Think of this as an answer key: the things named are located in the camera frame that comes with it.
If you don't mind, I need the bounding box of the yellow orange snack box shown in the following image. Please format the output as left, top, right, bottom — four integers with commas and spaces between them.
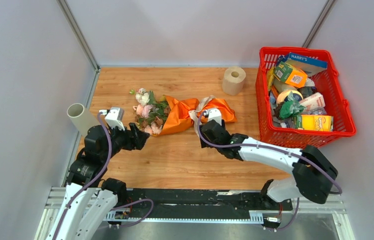
292, 114, 334, 132

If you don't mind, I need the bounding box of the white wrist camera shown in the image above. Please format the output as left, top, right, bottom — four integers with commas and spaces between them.
203, 108, 223, 125
99, 107, 125, 131

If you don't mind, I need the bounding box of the red plastic shopping basket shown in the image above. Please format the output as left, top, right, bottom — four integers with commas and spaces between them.
255, 46, 357, 148

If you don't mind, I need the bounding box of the white ribbon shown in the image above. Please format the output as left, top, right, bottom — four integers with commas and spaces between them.
188, 95, 216, 136

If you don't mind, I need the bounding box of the aluminium frame rail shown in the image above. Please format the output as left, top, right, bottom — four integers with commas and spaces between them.
34, 187, 356, 240

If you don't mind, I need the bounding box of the round yellow white container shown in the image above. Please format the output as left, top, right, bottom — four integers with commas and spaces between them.
276, 89, 304, 105

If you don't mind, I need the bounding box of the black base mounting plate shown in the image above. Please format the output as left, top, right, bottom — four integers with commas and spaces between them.
117, 188, 293, 220

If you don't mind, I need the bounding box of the orange wrapping paper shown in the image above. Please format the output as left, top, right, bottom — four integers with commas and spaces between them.
153, 95, 237, 137

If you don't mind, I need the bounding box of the artificial flower bunch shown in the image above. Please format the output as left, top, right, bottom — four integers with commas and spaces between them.
129, 88, 170, 136

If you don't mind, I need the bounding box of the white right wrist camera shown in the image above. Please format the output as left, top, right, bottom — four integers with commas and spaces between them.
203, 108, 223, 125

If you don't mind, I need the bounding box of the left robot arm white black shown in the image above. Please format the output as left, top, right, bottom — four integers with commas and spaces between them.
46, 123, 150, 240

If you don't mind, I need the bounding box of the beige cylindrical vase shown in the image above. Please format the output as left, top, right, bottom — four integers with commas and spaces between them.
66, 103, 100, 137

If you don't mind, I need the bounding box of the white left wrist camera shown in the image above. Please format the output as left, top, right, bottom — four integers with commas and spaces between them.
99, 107, 125, 131

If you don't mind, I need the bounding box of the green orange carton box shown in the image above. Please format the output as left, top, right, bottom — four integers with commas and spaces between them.
274, 62, 308, 88

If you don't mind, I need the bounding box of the green crumpled bag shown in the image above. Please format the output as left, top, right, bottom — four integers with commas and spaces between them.
276, 100, 304, 120

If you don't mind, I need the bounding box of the blue Harry's box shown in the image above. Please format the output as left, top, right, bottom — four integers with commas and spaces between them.
282, 52, 328, 77

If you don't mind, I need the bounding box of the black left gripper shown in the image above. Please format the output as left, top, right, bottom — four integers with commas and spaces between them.
101, 121, 150, 161

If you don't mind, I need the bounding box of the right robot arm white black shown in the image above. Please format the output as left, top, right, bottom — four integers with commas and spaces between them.
198, 120, 342, 210

